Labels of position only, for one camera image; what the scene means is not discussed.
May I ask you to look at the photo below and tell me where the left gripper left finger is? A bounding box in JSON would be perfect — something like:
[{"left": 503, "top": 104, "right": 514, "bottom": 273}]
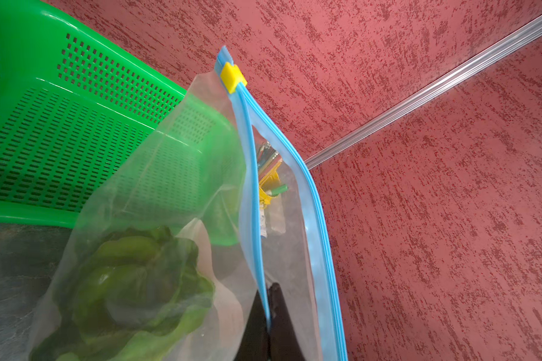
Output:
[{"left": 234, "top": 293, "right": 269, "bottom": 361}]

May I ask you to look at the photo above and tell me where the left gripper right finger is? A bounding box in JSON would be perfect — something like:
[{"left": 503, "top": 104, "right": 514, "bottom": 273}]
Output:
[{"left": 269, "top": 283, "right": 305, "bottom": 360}]

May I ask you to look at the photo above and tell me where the clear zipper bag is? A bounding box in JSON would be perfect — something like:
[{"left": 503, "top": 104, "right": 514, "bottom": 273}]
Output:
[{"left": 26, "top": 48, "right": 347, "bottom": 360}]

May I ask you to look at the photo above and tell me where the chinese cabbage back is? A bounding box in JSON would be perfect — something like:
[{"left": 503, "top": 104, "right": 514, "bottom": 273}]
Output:
[{"left": 30, "top": 227, "right": 215, "bottom": 360}]

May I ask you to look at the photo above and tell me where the yellow pencil cup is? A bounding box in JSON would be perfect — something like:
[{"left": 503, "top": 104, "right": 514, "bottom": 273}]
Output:
[{"left": 259, "top": 155, "right": 288, "bottom": 209}]

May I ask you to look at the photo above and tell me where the green plastic basket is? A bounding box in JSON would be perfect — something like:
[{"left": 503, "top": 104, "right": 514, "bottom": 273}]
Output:
[{"left": 0, "top": 1, "right": 245, "bottom": 246}]

